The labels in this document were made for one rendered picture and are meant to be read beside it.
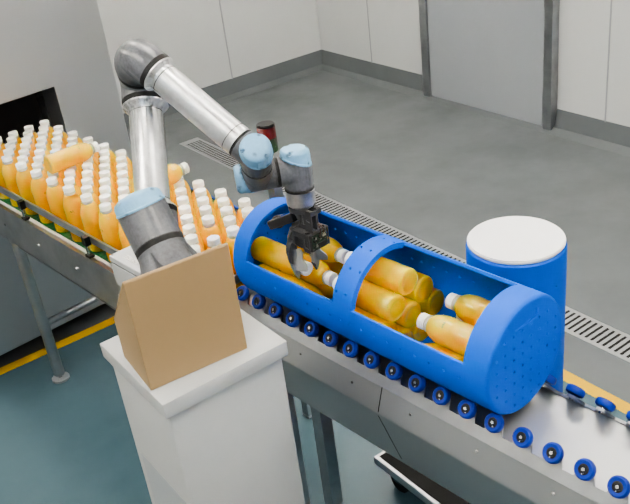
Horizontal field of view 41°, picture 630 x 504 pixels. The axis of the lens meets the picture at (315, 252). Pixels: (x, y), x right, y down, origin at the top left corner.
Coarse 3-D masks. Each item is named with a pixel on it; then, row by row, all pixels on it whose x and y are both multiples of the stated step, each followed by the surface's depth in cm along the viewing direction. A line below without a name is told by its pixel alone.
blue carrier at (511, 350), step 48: (240, 240) 234; (384, 240) 211; (288, 288) 221; (336, 288) 208; (480, 288) 208; (528, 288) 186; (384, 336) 198; (480, 336) 179; (528, 336) 184; (480, 384) 180; (528, 384) 191
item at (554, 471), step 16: (240, 304) 250; (272, 320) 241; (288, 336) 235; (304, 336) 232; (320, 352) 227; (336, 352) 223; (352, 368) 218; (368, 368) 215; (384, 384) 211; (400, 384) 208; (416, 400) 204; (448, 416) 197; (480, 432) 191; (496, 448) 188; (512, 448) 185; (528, 448) 183; (528, 464) 182; (544, 464) 180; (560, 464) 178; (560, 480) 177; (576, 480) 175; (592, 480) 173; (592, 496) 172; (608, 496) 170
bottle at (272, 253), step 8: (256, 240) 238; (264, 240) 237; (272, 240) 237; (256, 248) 237; (264, 248) 235; (272, 248) 233; (280, 248) 232; (256, 256) 237; (264, 256) 234; (272, 256) 232; (280, 256) 230; (272, 264) 233; (280, 264) 230; (288, 264) 228; (288, 272) 230
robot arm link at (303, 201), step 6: (312, 192) 212; (288, 198) 213; (294, 198) 212; (300, 198) 211; (306, 198) 212; (312, 198) 213; (288, 204) 214; (294, 204) 212; (300, 204) 212; (306, 204) 212; (312, 204) 213
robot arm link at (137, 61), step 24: (120, 48) 204; (144, 48) 200; (120, 72) 205; (144, 72) 199; (168, 72) 199; (168, 96) 199; (192, 96) 198; (192, 120) 199; (216, 120) 196; (240, 144) 193; (264, 144) 193; (264, 168) 197
